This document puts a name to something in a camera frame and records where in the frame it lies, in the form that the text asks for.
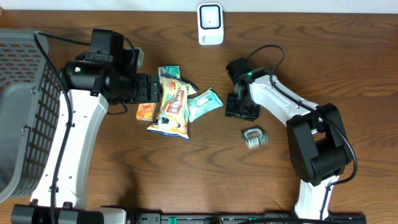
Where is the orange tissue pack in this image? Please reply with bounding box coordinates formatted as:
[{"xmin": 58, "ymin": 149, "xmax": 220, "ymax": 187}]
[{"xmin": 136, "ymin": 103, "xmax": 156, "ymax": 121}]

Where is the yellow snack bag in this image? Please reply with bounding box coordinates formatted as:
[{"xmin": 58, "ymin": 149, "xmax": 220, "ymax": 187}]
[{"xmin": 147, "ymin": 75, "xmax": 197, "ymax": 141}]

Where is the teal wet wipes pack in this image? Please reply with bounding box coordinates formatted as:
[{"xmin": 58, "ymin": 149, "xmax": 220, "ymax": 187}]
[{"xmin": 187, "ymin": 87, "xmax": 223, "ymax": 122}]

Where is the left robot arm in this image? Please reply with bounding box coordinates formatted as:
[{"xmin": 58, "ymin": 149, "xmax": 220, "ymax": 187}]
[{"xmin": 1, "ymin": 29, "xmax": 160, "ymax": 223}]

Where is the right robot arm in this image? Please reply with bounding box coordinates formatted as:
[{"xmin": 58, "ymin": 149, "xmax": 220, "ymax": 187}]
[{"xmin": 225, "ymin": 57, "xmax": 358, "ymax": 220}]

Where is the white barcode scanner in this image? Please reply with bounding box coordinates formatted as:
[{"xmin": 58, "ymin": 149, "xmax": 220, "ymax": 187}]
[{"xmin": 197, "ymin": 2, "xmax": 224, "ymax": 45}]

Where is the grey plastic shopping basket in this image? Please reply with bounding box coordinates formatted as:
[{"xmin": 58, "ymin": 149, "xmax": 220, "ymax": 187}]
[{"xmin": 1, "ymin": 29, "xmax": 61, "ymax": 201}]

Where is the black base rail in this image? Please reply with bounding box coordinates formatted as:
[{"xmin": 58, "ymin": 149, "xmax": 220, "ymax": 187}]
[{"xmin": 129, "ymin": 213, "xmax": 368, "ymax": 224}]

